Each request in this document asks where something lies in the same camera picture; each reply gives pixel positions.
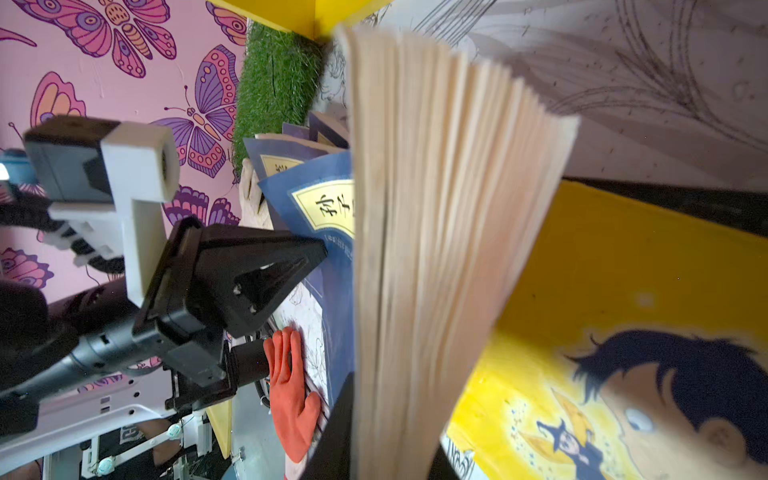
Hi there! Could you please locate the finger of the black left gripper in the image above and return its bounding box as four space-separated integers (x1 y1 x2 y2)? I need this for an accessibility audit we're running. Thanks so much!
133 216 327 339

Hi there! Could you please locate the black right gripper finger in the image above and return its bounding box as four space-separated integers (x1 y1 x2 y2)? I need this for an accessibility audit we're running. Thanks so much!
300 372 355 480

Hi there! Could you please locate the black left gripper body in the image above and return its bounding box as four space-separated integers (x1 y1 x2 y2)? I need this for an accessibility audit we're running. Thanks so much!
1 281 234 438

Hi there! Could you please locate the blue book yellow label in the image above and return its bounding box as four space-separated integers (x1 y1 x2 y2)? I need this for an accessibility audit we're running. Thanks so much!
337 26 581 479

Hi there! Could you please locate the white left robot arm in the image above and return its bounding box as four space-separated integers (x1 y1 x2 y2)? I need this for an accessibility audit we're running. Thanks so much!
1 217 327 471

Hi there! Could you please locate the red rubber glove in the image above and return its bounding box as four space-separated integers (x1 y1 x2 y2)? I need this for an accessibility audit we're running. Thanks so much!
263 327 322 464

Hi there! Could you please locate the green artificial grass mat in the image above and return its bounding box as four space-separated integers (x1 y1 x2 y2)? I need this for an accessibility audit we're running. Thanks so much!
232 23 324 176

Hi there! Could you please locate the yellow pink blue bookshelf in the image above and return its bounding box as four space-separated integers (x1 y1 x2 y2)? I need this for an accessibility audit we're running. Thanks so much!
214 0 390 40

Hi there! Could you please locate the yellow cartoon boy book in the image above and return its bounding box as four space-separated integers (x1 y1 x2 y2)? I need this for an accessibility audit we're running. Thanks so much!
441 181 767 479

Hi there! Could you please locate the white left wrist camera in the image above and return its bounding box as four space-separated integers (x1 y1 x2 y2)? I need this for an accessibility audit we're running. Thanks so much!
22 115 180 305

